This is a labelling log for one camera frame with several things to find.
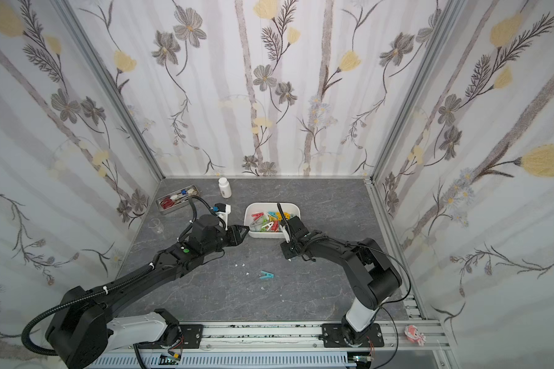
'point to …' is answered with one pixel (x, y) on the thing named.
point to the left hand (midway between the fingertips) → (249, 227)
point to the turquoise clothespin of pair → (267, 275)
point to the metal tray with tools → (176, 200)
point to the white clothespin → (270, 224)
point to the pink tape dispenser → (412, 334)
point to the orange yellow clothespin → (287, 215)
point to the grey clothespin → (255, 224)
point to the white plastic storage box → (265, 220)
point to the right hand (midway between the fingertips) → (288, 244)
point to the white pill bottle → (225, 187)
